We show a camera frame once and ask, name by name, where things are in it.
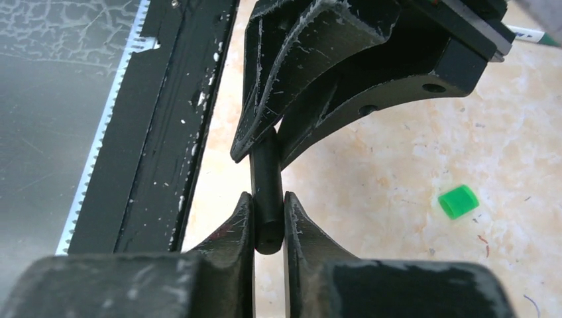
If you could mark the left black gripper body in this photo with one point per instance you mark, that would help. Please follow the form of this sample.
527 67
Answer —
476 24

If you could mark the white green-tip pen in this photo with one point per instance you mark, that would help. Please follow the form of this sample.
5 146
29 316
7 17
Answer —
534 36

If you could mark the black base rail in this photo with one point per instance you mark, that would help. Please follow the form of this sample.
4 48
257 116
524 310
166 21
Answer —
141 190

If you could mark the grey cable duct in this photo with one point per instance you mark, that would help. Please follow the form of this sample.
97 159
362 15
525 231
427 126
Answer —
136 43

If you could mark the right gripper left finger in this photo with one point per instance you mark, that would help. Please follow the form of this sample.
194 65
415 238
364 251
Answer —
217 275

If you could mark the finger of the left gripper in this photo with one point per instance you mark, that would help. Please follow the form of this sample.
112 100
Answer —
289 44
404 69

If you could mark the bright green square cap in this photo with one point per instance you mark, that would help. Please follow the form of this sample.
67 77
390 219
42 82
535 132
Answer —
458 202

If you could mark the black green highlighter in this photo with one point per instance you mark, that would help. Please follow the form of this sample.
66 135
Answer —
267 193

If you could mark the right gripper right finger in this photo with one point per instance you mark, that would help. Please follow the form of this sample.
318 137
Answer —
308 253

